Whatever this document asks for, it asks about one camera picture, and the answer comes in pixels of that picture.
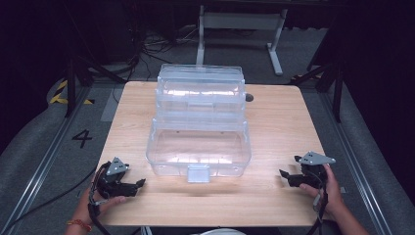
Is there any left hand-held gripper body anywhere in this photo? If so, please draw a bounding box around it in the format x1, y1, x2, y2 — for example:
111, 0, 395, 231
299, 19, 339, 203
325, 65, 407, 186
96, 157, 138, 200

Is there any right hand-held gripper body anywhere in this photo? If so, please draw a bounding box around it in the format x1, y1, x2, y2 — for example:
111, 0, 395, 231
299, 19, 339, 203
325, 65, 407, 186
294, 151, 337, 190

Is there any clear plastic tiered storage box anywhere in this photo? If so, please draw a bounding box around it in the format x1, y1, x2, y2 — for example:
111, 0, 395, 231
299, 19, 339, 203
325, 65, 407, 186
145, 63, 253, 184

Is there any person's right hand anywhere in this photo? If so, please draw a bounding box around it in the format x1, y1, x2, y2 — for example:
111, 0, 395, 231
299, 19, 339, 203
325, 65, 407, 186
299, 164, 346, 219

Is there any person's left hand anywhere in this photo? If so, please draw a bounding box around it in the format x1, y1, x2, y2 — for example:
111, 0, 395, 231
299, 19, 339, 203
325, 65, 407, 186
76, 188, 127, 226

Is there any black tripod stand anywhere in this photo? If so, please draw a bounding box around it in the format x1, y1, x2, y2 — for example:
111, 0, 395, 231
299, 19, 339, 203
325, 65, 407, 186
289, 60, 347, 124
63, 53, 129, 118

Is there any person's white clothing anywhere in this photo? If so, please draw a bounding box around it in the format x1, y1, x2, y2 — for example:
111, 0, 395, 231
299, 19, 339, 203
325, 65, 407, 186
191, 228, 248, 235

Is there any yellow black hazard tape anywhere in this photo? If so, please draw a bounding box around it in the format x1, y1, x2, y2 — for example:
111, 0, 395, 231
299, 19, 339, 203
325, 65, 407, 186
48, 79, 96, 106

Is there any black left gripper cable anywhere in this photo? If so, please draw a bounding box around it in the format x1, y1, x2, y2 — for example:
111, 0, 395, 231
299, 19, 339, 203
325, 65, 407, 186
0, 161, 114, 235

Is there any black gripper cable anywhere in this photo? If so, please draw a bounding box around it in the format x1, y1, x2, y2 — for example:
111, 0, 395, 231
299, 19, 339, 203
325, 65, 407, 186
0, 161, 114, 235
306, 169, 330, 235

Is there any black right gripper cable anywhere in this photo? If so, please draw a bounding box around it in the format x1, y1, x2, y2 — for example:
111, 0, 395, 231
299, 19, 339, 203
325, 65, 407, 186
306, 169, 330, 235

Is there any aluminium floor rail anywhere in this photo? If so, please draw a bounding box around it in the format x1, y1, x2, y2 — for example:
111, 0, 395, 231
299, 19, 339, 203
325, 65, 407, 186
316, 89, 394, 235
0, 86, 96, 231

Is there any orange red bracelet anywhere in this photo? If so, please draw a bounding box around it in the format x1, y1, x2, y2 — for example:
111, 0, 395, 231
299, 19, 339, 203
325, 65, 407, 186
67, 218, 94, 232

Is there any bundle of black floor cables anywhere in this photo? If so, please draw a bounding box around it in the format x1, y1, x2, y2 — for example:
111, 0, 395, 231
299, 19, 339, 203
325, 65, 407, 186
128, 23, 204, 68

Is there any grey metal table frame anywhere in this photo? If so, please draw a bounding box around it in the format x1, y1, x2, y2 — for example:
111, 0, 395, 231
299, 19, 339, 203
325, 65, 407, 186
195, 4, 289, 77

